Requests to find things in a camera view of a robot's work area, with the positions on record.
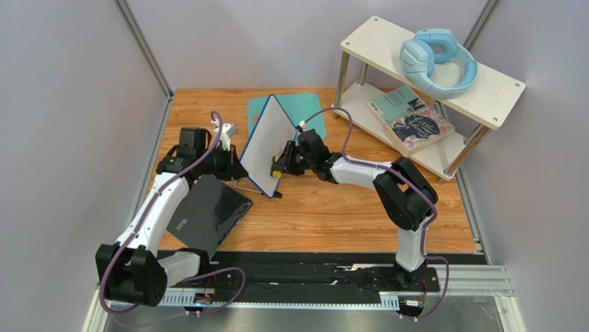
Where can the teal cutting board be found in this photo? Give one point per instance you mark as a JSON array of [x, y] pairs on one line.
[[298, 106]]

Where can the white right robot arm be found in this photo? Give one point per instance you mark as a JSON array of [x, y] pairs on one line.
[[407, 197]]

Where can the grey slotted cable duct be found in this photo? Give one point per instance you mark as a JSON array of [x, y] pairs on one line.
[[330, 297]]

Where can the blue-framed whiteboard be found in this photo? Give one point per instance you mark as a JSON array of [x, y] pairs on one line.
[[268, 139]]

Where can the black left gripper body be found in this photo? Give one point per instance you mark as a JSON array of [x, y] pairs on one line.
[[218, 164]]

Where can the white two-tier shelf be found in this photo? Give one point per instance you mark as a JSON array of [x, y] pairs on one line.
[[376, 44]]

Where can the floral dark book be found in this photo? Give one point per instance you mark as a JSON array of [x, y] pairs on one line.
[[418, 130]]

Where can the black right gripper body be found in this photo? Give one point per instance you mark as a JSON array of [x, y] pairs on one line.
[[285, 159]]

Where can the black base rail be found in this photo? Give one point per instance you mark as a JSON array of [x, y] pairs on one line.
[[372, 271]]

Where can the light blue headphones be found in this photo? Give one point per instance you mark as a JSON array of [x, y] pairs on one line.
[[419, 55]]

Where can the teal book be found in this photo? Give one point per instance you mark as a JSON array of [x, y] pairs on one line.
[[395, 105]]

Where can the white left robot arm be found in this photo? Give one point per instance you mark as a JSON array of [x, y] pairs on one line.
[[129, 270]]

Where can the black square plate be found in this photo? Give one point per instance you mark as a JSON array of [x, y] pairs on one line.
[[207, 215]]

